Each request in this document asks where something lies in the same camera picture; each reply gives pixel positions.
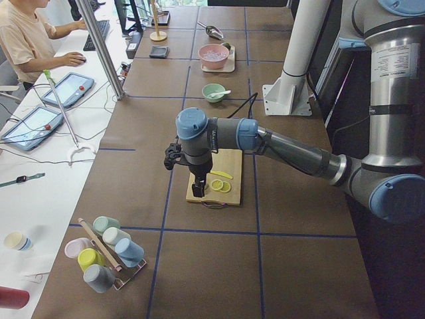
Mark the lemon slice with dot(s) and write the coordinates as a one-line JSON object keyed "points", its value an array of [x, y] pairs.
{"points": [[217, 184], [226, 187]]}

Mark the metal ice scoop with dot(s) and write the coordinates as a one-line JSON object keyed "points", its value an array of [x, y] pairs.
{"points": [[212, 31]]}

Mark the bamboo cutting board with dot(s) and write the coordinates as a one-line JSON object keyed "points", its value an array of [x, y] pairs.
{"points": [[229, 161]]}

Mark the pink bowl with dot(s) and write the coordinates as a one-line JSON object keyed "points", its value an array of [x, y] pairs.
{"points": [[214, 47]]}

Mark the yellow cup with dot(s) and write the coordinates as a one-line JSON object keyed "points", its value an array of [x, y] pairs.
{"points": [[88, 257]]}

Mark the pink cup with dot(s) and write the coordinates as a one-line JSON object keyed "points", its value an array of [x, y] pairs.
{"points": [[74, 247]]}

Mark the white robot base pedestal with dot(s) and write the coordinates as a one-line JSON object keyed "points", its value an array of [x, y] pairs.
{"points": [[289, 96]]}

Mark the grabber stick tool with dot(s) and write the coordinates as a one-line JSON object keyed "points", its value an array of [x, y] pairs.
{"points": [[78, 146]]}

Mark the person in beige shirt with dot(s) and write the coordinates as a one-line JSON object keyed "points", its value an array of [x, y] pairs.
{"points": [[26, 40]]}

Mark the grey folded cloth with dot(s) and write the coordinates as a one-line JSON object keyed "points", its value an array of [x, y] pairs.
{"points": [[160, 52]]}

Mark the lemon slice lower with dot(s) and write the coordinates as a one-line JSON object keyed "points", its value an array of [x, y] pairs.
{"points": [[217, 184]]}

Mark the paper cup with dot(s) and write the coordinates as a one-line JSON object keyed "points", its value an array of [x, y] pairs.
{"points": [[17, 241]]}

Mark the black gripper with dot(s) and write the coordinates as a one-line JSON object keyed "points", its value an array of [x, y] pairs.
{"points": [[200, 170]]}

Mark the blue cup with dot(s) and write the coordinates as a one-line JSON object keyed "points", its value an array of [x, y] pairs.
{"points": [[129, 252]]}

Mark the pile of clear ice cubes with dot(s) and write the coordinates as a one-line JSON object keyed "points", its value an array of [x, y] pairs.
{"points": [[214, 56]]}

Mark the near teach pendant tablet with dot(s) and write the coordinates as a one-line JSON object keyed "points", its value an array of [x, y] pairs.
{"points": [[33, 129]]}

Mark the red cylinder bottle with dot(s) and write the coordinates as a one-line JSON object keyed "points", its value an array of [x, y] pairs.
{"points": [[12, 298]]}

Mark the cream tray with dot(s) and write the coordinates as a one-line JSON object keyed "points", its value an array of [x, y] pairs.
{"points": [[229, 65]]}

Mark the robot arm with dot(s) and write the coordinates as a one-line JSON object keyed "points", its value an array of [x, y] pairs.
{"points": [[386, 180]]}

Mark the aluminium frame post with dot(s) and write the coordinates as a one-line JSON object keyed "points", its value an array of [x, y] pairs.
{"points": [[101, 48]]}

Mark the far teach pendant tablet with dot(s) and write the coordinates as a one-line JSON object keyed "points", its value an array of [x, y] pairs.
{"points": [[72, 88]]}

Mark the metal cup rack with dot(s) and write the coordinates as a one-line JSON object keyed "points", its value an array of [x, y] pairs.
{"points": [[123, 273]]}

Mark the black power strip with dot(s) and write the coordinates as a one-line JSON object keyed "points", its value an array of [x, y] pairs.
{"points": [[132, 43]]}

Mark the white plastic spoon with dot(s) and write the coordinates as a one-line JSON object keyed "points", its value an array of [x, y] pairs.
{"points": [[216, 94]]}

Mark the green bowl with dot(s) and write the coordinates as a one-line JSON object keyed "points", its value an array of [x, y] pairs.
{"points": [[210, 88]]}

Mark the wooden stand with round base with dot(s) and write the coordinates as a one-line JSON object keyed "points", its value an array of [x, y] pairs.
{"points": [[157, 35]]}

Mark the lemon slice upper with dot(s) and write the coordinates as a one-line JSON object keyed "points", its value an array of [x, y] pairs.
{"points": [[226, 187]]}

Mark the green cup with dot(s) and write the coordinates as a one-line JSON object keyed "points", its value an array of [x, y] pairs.
{"points": [[102, 223]]}

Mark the teach pendant tablet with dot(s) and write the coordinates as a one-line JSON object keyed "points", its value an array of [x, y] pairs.
{"points": [[72, 88], [33, 129]]}

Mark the smart watch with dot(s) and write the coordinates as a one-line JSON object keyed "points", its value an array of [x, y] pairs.
{"points": [[22, 179]]}

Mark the yellow plastic knife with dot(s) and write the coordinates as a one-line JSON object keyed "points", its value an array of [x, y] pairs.
{"points": [[222, 174]]}

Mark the grey cup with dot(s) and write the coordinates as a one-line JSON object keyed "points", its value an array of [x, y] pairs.
{"points": [[99, 278]]}

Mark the white cup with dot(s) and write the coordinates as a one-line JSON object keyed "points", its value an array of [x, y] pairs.
{"points": [[112, 235]]}

